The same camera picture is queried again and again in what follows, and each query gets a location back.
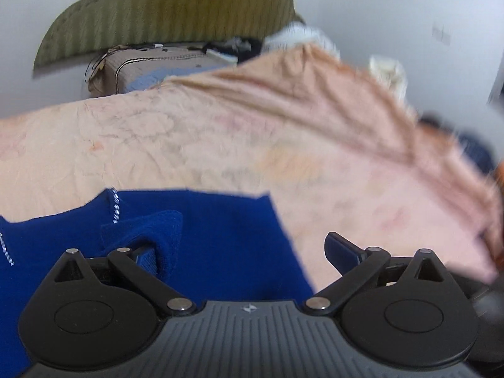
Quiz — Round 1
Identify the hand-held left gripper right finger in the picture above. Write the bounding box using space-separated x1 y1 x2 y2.
302 232 447 317

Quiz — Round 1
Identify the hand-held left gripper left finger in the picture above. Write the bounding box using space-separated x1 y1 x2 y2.
54 244 198 316

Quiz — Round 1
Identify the blue knitted garment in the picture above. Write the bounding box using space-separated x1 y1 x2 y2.
0 188 316 378

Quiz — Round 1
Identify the dark clothes pile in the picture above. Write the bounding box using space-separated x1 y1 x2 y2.
203 38 264 63

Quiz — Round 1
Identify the peach bed sheet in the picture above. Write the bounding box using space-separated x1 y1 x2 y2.
0 43 501 312

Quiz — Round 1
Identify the dark cloth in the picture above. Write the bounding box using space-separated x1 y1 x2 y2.
417 113 497 175

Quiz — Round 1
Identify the light blue cloth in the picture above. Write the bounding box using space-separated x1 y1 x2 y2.
131 67 205 92

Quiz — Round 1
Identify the cream crumpled cloth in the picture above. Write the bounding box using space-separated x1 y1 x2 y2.
369 55 409 100

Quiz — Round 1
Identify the white cloth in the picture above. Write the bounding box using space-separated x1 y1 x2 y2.
263 21 341 59

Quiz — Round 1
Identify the olive green headboard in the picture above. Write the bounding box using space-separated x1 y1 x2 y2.
33 0 305 72

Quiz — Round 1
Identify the white wall socket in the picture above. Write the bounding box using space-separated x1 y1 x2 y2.
431 24 452 45

